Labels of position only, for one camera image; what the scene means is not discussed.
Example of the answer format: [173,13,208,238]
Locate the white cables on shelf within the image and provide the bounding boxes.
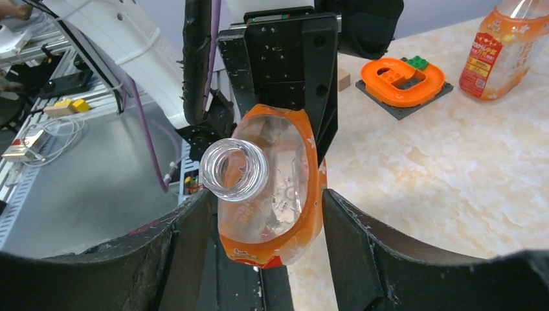
[19,118,87,168]

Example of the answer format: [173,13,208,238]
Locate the yellow block on shelf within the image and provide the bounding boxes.
[54,98,92,113]

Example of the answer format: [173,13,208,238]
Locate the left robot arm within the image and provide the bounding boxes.
[45,1,404,161]

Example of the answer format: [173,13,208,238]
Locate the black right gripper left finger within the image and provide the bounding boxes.
[1,190,214,310]

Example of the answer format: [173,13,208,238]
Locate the small wooden cube left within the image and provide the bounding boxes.
[337,69,351,92]

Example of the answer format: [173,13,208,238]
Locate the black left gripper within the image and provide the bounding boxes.
[182,0,339,165]

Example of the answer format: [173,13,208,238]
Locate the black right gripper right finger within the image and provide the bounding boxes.
[322,189,548,310]

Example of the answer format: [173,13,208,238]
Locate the orange tea bottle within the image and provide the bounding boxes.
[199,104,327,269]
[459,0,548,101]

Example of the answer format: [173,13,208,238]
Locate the orange ring toy on plate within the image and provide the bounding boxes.
[355,56,454,121]

